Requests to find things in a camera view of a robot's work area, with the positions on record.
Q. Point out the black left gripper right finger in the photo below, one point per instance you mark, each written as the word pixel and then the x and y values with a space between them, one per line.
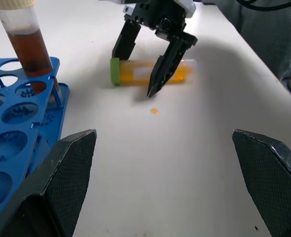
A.
pixel 273 177

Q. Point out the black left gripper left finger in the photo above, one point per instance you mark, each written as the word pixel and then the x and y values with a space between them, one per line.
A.
pixel 61 177

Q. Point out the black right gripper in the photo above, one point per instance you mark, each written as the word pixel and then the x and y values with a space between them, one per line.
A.
pixel 153 14

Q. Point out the yellow test tube green cap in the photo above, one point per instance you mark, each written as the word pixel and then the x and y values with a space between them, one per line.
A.
pixel 133 74

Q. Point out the blue test tube rack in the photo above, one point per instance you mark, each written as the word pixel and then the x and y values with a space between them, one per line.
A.
pixel 24 128

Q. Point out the brown test tube cream cap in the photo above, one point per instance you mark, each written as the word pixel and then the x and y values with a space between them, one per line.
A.
pixel 32 49

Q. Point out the orange liquid drop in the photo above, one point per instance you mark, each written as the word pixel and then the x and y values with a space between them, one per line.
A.
pixel 154 111

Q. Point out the grey fabric cover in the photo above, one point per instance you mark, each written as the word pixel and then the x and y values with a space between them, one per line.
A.
pixel 271 37

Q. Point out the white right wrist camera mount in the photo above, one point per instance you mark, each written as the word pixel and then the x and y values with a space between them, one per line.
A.
pixel 188 8

